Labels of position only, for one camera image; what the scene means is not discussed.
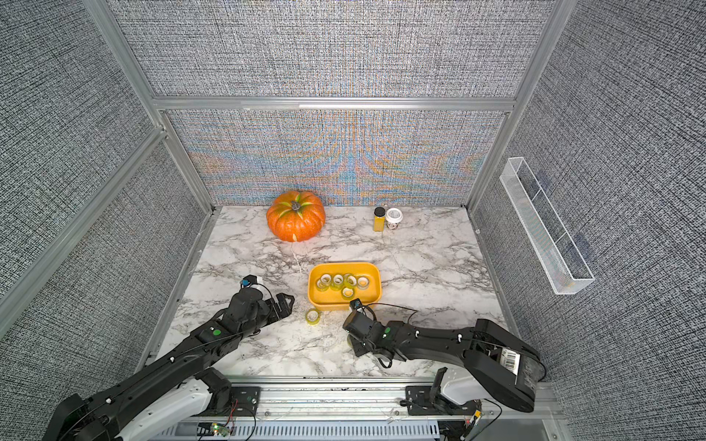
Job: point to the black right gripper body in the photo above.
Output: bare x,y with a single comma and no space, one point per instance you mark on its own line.
358,348

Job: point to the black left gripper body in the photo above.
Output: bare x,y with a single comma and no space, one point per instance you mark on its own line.
267,313

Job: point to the pale clear tape roll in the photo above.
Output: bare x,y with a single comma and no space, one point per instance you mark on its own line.
350,281

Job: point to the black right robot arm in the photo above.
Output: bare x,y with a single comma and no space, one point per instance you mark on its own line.
505,366

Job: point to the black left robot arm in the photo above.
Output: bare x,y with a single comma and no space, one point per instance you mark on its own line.
107,414

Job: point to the yellow plastic storage box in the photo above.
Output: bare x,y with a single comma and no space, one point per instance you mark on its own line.
332,300

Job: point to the orange pumpkin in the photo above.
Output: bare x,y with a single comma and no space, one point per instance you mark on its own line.
296,216

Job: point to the yellow juice bottle black cap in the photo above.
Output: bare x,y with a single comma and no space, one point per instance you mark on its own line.
379,219

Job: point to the small white lidded jar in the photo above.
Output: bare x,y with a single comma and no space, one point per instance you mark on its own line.
393,218

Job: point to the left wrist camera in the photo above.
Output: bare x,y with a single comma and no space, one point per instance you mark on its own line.
250,281

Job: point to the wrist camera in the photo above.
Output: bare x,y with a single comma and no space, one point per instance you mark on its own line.
250,281
356,305

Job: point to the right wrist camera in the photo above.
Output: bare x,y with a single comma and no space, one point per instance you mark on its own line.
356,305

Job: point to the front rail base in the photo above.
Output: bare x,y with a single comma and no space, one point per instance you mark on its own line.
310,408

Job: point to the clear acrylic wall shelf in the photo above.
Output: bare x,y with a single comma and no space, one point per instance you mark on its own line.
562,262

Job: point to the aluminium frame rails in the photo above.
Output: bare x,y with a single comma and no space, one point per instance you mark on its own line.
143,142

